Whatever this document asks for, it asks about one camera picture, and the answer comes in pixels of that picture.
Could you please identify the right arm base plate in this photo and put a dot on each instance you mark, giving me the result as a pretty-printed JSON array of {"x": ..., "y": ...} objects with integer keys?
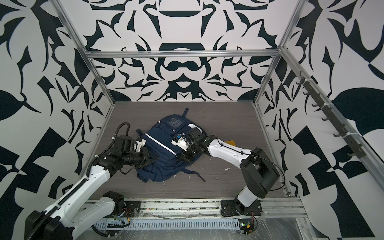
[{"x": 231, "y": 208}]

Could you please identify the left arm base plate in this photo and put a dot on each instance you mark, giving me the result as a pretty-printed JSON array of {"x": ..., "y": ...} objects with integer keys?
[{"x": 126, "y": 209}]

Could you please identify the navy blue backpack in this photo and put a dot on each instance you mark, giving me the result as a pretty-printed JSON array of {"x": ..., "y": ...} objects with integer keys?
[{"x": 168, "y": 159}]

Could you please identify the white slotted cable duct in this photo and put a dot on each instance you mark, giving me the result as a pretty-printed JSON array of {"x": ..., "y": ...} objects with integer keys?
[{"x": 176, "y": 224}]

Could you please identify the small green circuit board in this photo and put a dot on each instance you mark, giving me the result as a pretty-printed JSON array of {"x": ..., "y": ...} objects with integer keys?
[{"x": 248, "y": 226}]

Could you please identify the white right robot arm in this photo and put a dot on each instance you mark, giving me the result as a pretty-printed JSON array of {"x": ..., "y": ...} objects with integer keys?
[{"x": 260, "y": 174}]

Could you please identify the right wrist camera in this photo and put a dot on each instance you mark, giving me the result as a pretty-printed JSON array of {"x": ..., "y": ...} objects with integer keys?
[{"x": 181, "y": 142}]

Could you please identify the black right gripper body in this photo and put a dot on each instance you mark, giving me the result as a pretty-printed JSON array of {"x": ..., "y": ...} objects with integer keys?
[{"x": 193, "y": 151}]

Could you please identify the grey wall hook rack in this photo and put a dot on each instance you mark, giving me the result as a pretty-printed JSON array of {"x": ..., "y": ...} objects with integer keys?
[{"x": 334, "y": 116}]

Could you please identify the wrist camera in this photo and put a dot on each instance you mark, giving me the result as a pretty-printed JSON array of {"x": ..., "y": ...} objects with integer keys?
[
  {"x": 139, "y": 145},
  {"x": 181, "y": 142}
]

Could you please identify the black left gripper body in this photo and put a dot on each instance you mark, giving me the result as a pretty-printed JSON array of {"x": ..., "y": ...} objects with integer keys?
[{"x": 139, "y": 158}]

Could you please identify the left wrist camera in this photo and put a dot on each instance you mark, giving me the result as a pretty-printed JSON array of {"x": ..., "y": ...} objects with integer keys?
[{"x": 139, "y": 145}]

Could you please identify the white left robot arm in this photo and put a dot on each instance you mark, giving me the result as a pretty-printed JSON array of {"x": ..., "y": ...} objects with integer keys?
[{"x": 63, "y": 220}]

